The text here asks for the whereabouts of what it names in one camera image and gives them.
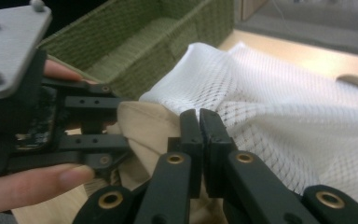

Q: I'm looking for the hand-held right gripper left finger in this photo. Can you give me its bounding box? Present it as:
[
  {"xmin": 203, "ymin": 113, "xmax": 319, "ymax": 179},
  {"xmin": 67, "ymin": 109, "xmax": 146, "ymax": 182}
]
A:
[{"xmin": 134, "ymin": 108, "xmax": 205, "ymax": 224}]

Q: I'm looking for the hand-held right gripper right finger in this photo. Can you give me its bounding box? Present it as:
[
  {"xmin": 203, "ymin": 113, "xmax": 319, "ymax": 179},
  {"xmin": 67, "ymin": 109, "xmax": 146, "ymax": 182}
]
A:
[{"xmin": 200, "ymin": 107, "xmax": 321, "ymax": 224}]

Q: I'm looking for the beige cloth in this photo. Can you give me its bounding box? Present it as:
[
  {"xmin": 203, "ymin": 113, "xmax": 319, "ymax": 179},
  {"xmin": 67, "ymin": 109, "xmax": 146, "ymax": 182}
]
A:
[{"xmin": 83, "ymin": 101, "xmax": 228, "ymax": 224}]

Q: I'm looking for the white mesh laundry bag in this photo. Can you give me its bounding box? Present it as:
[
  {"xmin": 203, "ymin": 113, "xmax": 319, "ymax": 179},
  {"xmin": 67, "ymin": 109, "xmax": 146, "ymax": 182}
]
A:
[{"xmin": 138, "ymin": 41, "xmax": 358, "ymax": 210}]

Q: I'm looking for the green woven basket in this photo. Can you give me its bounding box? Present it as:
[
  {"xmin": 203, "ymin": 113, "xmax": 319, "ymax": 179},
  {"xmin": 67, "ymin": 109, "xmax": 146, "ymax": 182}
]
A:
[{"xmin": 38, "ymin": 0, "xmax": 236, "ymax": 101}]

